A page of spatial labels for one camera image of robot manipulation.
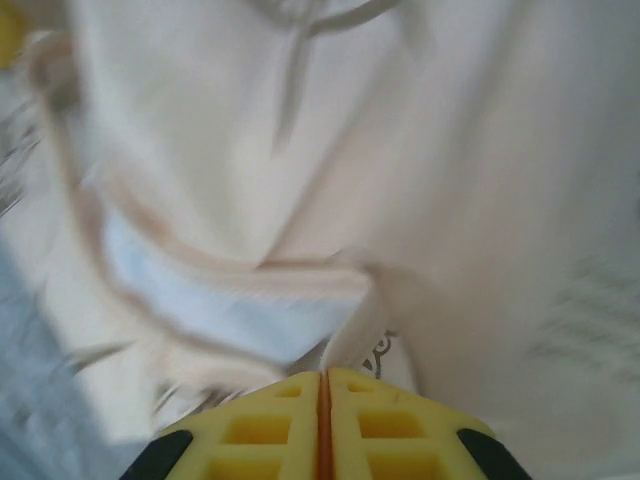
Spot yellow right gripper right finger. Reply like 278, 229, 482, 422
327, 367, 526, 480

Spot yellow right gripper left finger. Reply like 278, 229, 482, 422
119, 369, 324, 480

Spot cream printed t-shirt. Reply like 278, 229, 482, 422
0, 0, 640, 480

